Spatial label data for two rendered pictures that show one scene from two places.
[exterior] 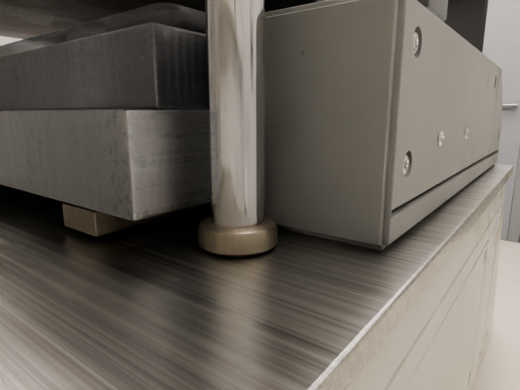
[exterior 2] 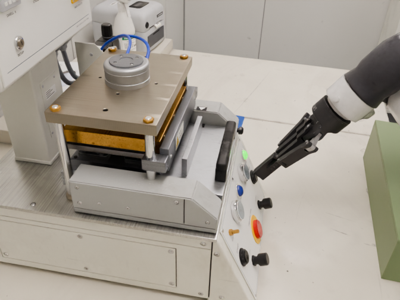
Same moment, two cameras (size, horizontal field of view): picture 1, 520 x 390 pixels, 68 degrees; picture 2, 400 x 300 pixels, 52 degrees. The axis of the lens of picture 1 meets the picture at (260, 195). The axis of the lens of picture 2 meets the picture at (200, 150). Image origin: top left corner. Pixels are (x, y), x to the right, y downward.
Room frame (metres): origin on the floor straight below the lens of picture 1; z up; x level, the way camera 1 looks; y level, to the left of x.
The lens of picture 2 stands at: (0.05, -0.59, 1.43)
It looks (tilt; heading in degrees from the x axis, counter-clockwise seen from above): 35 degrees down; 62
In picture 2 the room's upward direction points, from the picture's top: 2 degrees clockwise
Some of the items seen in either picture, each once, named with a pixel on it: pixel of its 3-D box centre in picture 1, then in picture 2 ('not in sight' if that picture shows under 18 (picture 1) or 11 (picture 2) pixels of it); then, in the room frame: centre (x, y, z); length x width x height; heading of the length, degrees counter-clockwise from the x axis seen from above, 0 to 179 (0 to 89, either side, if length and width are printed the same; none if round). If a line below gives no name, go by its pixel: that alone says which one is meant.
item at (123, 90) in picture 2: not in sight; (116, 86); (0.23, 0.10, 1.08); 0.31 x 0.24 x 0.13; 53
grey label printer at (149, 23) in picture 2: not in sight; (130, 24); (0.56, 1.01, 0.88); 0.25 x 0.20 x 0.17; 134
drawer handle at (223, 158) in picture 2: not in sight; (226, 148); (0.39, -0.05, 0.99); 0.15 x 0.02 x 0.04; 53
